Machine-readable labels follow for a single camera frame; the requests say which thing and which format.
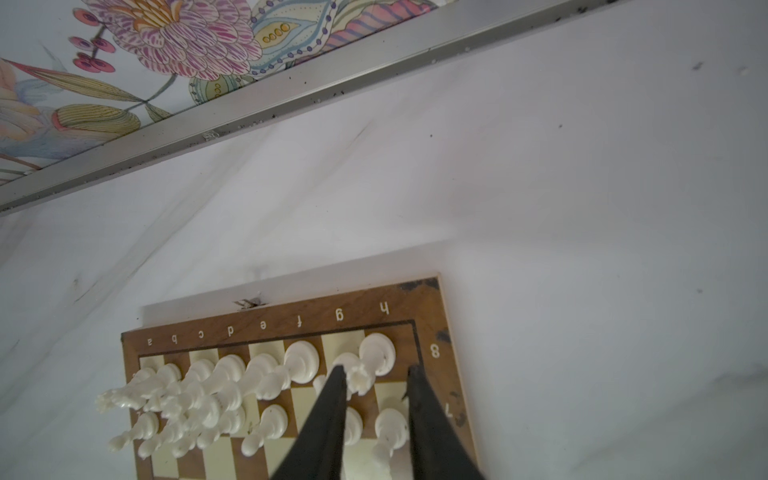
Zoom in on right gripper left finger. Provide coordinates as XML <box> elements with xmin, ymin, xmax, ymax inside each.
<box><xmin>271</xmin><ymin>365</ymin><xmax>347</xmax><ymax>480</ymax></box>

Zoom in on white knight at g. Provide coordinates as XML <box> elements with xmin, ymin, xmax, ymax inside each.
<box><xmin>332</xmin><ymin>352</ymin><xmax>376</xmax><ymax>400</ymax></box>

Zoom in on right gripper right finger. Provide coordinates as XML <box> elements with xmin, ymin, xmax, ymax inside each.
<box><xmin>406</xmin><ymin>365</ymin><xmax>484</xmax><ymax>480</ymax></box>

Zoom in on white pawn from tray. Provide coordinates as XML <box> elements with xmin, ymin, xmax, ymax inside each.
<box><xmin>344</xmin><ymin>407</ymin><xmax>363</xmax><ymax>446</ymax></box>

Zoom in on white rook at h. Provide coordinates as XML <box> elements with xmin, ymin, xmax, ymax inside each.
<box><xmin>359</xmin><ymin>333</ymin><xmax>397</xmax><ymax>377</ymax></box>

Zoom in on white pawn at h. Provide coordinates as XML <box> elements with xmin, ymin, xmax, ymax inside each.
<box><xmin>371</xmin><ymin>408</ymin><xmax>409</xmax><ymax>472</ymax></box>

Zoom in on wooden chess board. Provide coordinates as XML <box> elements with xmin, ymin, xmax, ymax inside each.
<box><xmin>121</xmin><ymin>277</ymin><xmax>475</xmax><ymax>479</ymax></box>

